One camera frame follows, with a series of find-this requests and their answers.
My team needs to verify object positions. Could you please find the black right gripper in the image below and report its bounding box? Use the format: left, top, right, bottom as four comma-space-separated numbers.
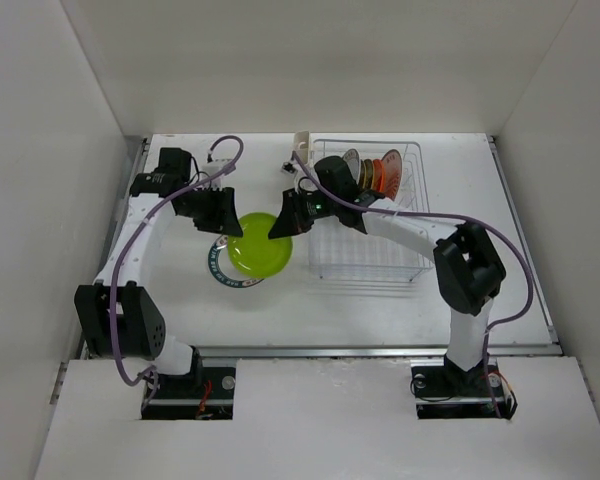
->
268, 186, 340, 238

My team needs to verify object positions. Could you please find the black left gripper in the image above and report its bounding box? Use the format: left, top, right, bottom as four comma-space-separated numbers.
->
178, 184, 242, 237

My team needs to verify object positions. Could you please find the lime green plate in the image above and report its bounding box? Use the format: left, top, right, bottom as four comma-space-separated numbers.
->
227, 212, 293, 278

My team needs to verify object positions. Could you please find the white plate green rim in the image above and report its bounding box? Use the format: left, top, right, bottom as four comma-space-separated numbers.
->
207, 235, 264, 289

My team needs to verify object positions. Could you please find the amber patterned plate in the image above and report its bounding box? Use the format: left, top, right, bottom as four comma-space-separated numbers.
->
358, 159, 375, 190

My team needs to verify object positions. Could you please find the orange translucent plate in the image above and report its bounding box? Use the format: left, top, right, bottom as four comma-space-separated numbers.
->
371, 159, 385, 193

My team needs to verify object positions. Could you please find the white plate orange sunburst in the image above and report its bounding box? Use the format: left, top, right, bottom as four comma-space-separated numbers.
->
380, 149, 403, 200

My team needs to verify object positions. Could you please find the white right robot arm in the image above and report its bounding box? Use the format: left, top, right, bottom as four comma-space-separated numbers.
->
268, 156, 506, 394

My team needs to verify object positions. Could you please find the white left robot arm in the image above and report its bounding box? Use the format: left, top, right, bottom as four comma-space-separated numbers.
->
74, 147, 243, 397

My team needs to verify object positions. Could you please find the white cutlery holder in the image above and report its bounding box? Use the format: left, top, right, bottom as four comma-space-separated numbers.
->
292, 130, 312, 168

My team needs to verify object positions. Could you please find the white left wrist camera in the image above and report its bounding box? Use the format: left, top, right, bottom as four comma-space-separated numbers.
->
201, 158, 230, 190

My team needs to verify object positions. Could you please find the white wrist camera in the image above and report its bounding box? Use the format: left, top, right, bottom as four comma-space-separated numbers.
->
281, 161, 300, 176
201, 158, 230, 190

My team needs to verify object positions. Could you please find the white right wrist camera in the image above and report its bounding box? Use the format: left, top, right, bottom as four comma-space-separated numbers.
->
281, 161, 300, 176

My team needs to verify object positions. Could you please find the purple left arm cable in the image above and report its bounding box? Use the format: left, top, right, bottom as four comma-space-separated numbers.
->
107, 135, 245, 389

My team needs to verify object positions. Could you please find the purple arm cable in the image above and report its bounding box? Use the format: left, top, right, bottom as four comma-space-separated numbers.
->
107, 135, 245, 389
289, 149, 535, 420

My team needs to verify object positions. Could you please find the white wire dish rack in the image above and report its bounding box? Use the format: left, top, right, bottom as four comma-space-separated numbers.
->
308, 138, 434, 283

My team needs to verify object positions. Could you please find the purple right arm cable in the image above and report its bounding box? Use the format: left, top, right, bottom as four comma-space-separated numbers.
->
289, 149, 535, 420

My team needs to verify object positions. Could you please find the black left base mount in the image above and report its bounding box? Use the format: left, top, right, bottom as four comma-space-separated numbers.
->
141, 366, 236, 421

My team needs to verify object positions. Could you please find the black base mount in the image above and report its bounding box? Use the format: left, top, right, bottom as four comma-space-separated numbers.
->
141, 366, 236, 421
410, 363, 518, 420

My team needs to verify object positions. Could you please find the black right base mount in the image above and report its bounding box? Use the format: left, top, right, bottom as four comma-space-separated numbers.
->
410, 363, 518, 420

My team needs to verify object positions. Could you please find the aluminium front rail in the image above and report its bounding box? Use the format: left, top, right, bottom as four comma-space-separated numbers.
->
198, 343, 563, 359

